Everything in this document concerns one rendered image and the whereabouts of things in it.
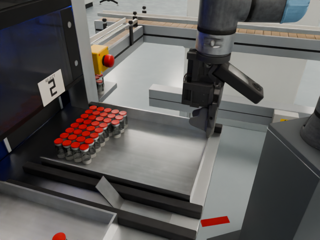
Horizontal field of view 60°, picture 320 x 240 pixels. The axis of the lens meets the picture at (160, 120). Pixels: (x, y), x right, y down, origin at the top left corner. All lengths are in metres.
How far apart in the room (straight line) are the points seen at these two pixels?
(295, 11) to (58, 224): 0.57
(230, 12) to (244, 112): 1.14
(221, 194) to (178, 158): 1.15
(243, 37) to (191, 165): 0.91
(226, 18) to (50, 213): 0.49
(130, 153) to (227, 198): 1.18
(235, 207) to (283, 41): 0.95
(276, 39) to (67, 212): 1.18
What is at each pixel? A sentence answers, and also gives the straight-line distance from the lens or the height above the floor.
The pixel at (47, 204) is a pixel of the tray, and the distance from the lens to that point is 0.61.
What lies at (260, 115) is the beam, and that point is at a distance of 1.63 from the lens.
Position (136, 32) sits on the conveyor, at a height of 0.92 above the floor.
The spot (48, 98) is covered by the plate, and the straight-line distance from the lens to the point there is 0.71.
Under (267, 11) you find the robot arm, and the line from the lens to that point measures 0.56.
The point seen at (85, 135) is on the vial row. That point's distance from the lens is 0.68.
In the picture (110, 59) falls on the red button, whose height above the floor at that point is 1.00.
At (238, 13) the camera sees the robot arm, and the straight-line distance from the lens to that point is 0.54.
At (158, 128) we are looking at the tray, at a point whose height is 0.88.
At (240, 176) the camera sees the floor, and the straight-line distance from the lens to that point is 1.94.
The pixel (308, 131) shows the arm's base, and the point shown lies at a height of 0.82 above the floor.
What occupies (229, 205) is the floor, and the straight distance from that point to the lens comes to 1.75.
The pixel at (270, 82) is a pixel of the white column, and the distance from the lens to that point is 2.19.
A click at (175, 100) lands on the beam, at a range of 1.66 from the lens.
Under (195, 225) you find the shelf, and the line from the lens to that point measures 0.55.
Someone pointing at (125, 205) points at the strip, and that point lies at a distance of 0.57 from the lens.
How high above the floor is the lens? 1.32
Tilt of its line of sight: 34 degrees down
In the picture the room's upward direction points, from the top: straight up
